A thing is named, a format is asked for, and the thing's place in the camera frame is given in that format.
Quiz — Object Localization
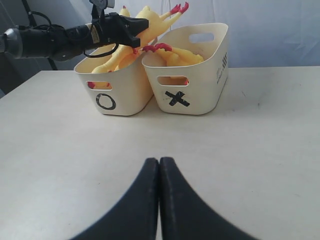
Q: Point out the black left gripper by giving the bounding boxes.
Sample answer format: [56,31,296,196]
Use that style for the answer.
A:
[99,12,149,48]

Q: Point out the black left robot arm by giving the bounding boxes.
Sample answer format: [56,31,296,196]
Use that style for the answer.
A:
[0,12,149,62]

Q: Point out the upright-headed yellow rubber chicken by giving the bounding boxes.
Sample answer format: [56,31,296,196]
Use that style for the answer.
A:
[142,42,205,86]

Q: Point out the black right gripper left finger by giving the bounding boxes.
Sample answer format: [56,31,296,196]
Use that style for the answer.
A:
[73,158,159,240]

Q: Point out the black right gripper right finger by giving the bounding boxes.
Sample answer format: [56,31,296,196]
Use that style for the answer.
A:
[159,157,256,240]

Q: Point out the blue-grey backdrop curtain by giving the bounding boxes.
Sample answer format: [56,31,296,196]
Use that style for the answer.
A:
[0,0,320,98]

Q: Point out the cream bin marked X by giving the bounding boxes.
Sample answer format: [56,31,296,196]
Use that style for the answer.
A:
[142,23,229,115]

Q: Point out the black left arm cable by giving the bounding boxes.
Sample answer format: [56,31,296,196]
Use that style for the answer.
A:
[83,43,120,59]

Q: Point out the cream bin marked O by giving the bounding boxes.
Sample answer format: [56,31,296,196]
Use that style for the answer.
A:
[74,53,154,116]

